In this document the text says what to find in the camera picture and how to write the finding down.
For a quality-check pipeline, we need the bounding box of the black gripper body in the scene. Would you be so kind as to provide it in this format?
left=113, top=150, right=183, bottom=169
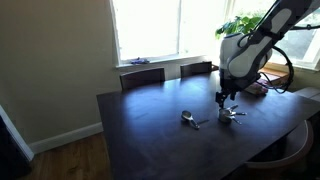
left=216, top=85, right=239, bottom=101

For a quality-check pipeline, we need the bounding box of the half-cup steel measuring cup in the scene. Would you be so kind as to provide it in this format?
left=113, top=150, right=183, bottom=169
left=226, top=104, right=240, bottom=113

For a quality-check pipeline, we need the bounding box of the largest steel measuring cup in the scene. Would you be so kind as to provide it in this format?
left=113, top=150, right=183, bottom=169
left=218, top=107, right=248, bottom=125

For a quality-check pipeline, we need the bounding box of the straight-back dark wooden chair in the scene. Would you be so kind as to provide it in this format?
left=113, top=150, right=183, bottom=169
left=179, top=61, right=213, bottom=80
left=119, top=67, right=167, bottom=92

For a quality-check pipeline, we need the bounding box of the wooden bench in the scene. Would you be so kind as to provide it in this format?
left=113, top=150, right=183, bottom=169
left=259, top=67, right=290, bottom=84

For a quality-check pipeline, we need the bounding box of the green houseplant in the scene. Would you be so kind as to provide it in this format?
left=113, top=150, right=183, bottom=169
left=214, top=14, right=264, bottom=40

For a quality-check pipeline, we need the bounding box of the grey side table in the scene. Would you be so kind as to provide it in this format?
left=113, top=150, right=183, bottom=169
left=294, top=86, right=320, bottom=103

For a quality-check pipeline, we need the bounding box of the curved-back dark wooden chair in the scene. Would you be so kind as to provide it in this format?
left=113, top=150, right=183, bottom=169
left=244, top=119, right=315, bottom=180

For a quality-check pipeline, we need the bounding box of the white-framed window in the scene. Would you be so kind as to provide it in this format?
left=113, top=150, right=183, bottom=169
left=109, top=0, right=231, bottom=68
left=229, top=0, right=320, bottom=72

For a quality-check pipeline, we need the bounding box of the small blue object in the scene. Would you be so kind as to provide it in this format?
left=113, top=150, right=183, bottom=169
left=129, top=57, right=151, bottom=65

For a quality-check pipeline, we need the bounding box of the white baseboard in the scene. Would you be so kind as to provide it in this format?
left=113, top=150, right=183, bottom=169
left=28, top=121, right=105, bottom=155

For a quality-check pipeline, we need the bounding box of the white door casing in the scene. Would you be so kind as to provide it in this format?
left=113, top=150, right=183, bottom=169
left=0, top=104, right=35, bottom=162

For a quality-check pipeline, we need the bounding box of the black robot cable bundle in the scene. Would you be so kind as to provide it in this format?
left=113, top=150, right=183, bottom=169
left=238, top=0, right=320, bottom=95

